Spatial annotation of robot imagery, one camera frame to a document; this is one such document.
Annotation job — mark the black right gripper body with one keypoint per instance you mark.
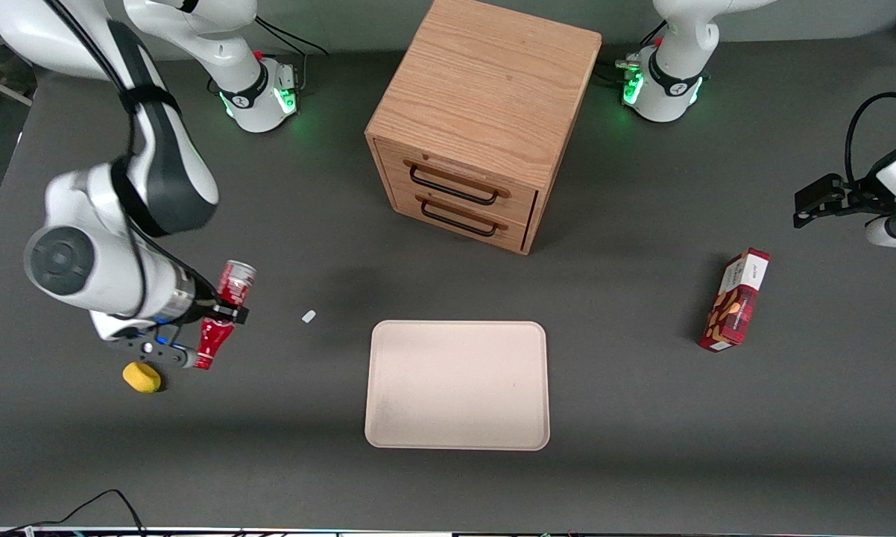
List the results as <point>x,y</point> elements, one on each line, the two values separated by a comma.
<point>204,309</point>

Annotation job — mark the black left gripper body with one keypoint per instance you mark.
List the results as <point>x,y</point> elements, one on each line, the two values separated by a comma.
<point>858,199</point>

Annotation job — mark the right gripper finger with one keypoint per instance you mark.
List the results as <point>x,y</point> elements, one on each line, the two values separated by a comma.
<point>232,313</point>

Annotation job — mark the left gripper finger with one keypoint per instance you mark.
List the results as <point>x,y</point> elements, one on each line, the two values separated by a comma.
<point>817,217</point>
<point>821,195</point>

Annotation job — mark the red coke bottle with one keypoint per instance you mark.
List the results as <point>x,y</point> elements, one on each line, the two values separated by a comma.
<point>235,282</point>

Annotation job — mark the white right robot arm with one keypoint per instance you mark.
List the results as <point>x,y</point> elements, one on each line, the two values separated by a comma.
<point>165,171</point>

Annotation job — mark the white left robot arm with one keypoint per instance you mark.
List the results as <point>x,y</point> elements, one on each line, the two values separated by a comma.
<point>675,82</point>

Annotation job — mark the beige plastic tray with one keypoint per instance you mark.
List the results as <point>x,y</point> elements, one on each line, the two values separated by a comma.
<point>455,388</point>

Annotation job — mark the yellow sponge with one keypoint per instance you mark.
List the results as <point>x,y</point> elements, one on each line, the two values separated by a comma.
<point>142,380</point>

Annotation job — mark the red snack box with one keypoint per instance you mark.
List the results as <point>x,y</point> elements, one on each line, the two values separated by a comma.
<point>735,306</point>

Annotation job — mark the wooden drawer cabinet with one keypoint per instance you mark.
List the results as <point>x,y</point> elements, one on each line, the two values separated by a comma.
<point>485,82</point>

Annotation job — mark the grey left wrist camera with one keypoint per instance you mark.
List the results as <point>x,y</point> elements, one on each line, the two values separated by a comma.
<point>895,233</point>

